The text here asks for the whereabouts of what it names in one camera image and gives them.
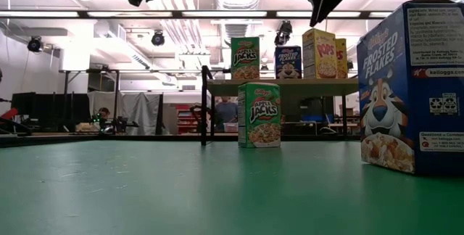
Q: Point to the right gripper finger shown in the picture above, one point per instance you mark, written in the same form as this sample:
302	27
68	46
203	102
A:
330	3
316	0

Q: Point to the yellow Corn Pops cereal box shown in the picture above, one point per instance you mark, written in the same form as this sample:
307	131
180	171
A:
341	61
320	57

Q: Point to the blue Frosted Flakes cereal box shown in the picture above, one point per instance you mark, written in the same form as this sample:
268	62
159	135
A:
288	62
409	93

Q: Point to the green Apple Jacks cereal box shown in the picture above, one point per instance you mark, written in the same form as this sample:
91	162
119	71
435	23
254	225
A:
261	115
245	59

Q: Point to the wooden shelf with black legs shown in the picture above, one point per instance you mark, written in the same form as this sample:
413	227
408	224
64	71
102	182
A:
315	87

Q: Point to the black ceiling-mounted spotlight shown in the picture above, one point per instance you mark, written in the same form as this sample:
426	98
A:
283	32
35	44
157	39

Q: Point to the black equipment cabinet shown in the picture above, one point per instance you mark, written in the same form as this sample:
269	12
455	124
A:
308	108

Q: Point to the grey hanging cloth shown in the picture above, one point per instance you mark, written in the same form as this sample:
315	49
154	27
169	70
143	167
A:
141	111

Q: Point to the red bin rack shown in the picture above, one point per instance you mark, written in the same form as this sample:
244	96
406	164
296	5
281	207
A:
188	113

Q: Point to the person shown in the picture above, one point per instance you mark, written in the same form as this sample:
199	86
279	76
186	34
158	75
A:
226	113
104	113

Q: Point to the black low partition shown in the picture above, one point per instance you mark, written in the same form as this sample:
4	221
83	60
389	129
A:
50	108

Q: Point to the black rig frame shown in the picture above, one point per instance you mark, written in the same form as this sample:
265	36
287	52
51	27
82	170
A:
177	14

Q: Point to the black metal rack frame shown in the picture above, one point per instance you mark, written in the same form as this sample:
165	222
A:
116	82

